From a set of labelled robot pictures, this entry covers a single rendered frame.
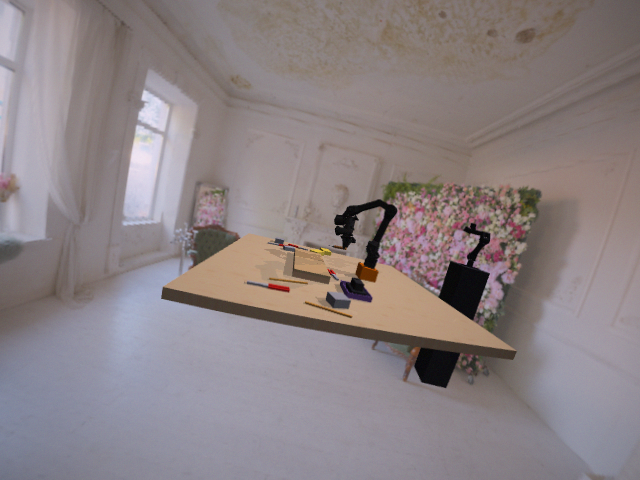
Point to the purple square tray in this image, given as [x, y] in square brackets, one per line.
[367, 297]

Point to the tan panel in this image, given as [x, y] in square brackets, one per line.
[310, 266]

